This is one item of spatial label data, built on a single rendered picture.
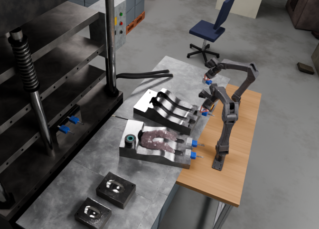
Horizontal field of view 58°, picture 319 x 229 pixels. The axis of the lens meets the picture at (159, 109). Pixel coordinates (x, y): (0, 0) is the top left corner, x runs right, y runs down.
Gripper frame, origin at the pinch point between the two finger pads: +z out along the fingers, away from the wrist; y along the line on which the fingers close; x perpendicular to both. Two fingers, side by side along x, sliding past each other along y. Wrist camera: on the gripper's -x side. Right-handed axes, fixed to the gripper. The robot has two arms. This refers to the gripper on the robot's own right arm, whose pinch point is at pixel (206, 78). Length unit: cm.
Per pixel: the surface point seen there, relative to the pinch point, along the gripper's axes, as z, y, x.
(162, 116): 0, 59, 9
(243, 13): 156, -309, -101
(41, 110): -19, 138, -27
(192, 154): -16, 64, 45
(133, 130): -1, 86, 9
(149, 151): -8, 87, 27
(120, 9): -11, 45, -80
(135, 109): 14, 68, -8
